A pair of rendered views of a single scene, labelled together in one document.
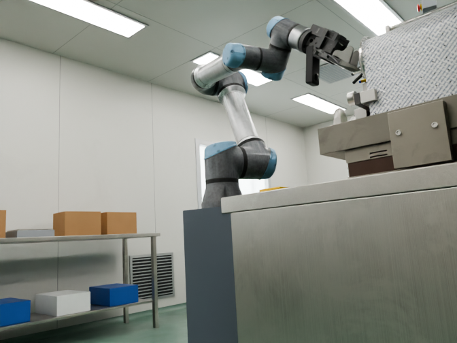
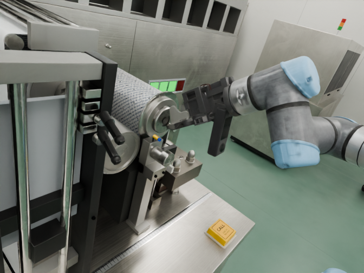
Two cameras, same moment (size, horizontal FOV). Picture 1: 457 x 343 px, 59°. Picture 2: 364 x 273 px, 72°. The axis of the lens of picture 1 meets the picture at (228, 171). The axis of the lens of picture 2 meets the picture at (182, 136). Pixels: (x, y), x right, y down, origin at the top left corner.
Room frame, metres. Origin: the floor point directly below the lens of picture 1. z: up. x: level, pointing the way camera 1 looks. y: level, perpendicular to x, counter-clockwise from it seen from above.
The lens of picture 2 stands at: (1.68, -0.44, 1.52)
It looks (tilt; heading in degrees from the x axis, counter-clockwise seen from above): 27 degrees down; 171
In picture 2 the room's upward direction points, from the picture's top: 16 degrees clockwise
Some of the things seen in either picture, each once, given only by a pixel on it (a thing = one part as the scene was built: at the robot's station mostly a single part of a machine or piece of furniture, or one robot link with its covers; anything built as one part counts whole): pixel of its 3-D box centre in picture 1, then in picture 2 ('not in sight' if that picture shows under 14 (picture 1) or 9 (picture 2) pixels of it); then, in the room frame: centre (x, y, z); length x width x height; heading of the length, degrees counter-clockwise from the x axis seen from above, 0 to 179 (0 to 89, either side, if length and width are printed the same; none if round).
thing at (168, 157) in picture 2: (352, 99); (166, 158); (1.14, -0.37, 1.18); 0.04 x 0.02 x 0.04; 138
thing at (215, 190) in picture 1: (222, 194); not in sight; (1.40, 0.02, 0.95); 0.15 x 0.15 x 0.10
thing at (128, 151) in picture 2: not in sight; (92, 129); (1.06, -0.58, 1.17); 0.26 x 0.12 x 0.12; 48
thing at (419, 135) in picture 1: (418, 135); not in sight; (0.74, -0.36, 0.96); 0.10 x 0.03 x 0.11; 48
